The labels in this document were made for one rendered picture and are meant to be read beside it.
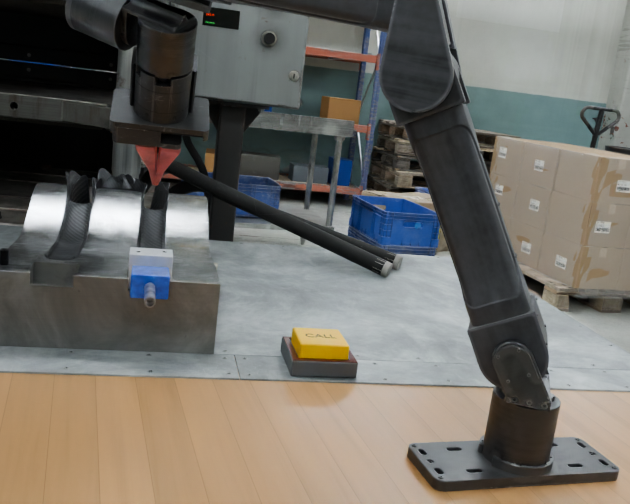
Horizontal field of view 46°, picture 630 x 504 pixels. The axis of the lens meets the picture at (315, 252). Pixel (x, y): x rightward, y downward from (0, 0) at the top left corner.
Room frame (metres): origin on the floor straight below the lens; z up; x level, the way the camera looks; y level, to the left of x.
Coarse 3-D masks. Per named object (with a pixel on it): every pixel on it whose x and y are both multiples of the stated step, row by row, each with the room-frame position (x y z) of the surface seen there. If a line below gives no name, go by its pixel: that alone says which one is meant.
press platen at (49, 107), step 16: (0, 80) 2.05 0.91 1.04; (16, 80) 2.17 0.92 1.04; (0, 96) 1.54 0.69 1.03; (16, 96) 1.55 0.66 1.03; (32, 96) 1.56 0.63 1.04; (48, 96) 1.59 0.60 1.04; (64, 96) 1.66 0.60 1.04; (80, 96) 1.74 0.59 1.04; (96, 96) 1.83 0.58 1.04; (112, 96) 1.93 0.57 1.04; (0, 112) 1.54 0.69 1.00; (16, 112) 1.55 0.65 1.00; (32, 112) 1.55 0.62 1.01; (48, 112) 1.56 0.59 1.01; (64, 112) 1.57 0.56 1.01; (80, 112) 1.55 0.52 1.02; (96, 112) 1.53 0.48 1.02
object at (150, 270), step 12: (132, 252) 0.83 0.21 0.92; (144, 252) 0.84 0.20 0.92; (156, 252) 0.85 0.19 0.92; (168, 252) 0.86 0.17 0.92; (132, 264) 0.83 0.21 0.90; (144, 264) 0.83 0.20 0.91; (156, 264) 0.83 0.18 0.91; (168, 264) 0.84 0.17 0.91; (132, 276) 0.79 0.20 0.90; (144, 276) 0.79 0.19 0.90; (156, 276) 0.79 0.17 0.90; (168, 276) 0.80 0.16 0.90; (132, 288) 0.79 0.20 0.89; (144, 288) 0.78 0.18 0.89; (156, 288) 0.79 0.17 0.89; (168, 288) 0.80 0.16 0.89; (144, 300) 0.74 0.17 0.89
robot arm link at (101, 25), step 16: (80, 0) 0.75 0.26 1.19; (96, 0) 0.74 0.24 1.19; (112, 0) 0.74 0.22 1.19; (128, 0) 0.75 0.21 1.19; (176, 0) 0.71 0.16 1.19; (192, 0) 0.76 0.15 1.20; (80, 16) 0.75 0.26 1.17; (96, 16) 0.74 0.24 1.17; (112, 16) 0.74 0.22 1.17; (96, 32) 0.75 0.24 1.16; (112, 32) 0.74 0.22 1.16; (128, 48) 0.77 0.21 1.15
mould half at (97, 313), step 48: (48, 192) 1.08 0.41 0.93; (96, 192) 1.11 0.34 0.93; (48, 240) 0.97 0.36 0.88; (96, 240) 1.00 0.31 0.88; (192, 240) 1.05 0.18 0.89; (0, 288) 0.79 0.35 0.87; (48, 288) 0.80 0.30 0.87; (96, 288) 0.81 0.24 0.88; (192, 288) 0.84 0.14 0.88; (0, 336) 0.79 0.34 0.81; (48, 336) 0.80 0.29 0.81; (96, 336) 0.81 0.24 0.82; (144, 336) 0.82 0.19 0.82; (192, 336) 0.84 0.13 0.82
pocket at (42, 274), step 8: (32, 264) 0.83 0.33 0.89; (40, 264) 0.84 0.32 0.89; (48, 264) 0.84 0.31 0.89; (56, 264) 0.84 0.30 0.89; (64, 264) 0.85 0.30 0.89; (72, 264) 0.85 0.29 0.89; (32, 272) 0.83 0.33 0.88; (40, 272) 0.84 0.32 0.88; (48, 272) 0.84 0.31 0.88; (56, 272) 0.84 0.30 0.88; (64, 272) 0.85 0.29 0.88; (72, 272) 0.85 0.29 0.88; (32, 280) 0.83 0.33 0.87; (40, 280) 0.84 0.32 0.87; (48, 280) 0.84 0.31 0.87; (56, 280) 0.84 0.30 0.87; (64, 280) 0.85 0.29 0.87; (72, 280) 0.85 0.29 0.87
